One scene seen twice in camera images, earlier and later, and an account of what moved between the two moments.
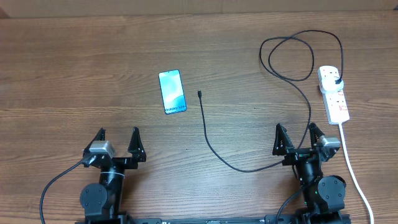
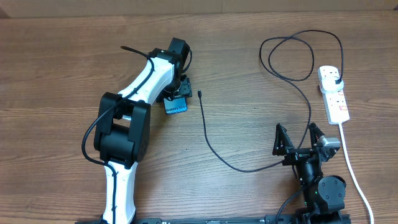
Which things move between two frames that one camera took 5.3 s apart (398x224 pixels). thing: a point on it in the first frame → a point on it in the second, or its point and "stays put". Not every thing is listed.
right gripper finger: [315, 132] stays put
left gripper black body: [117, 162] → [185, 89]
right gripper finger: [282, 141] stays put
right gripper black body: [295, 156] stays put
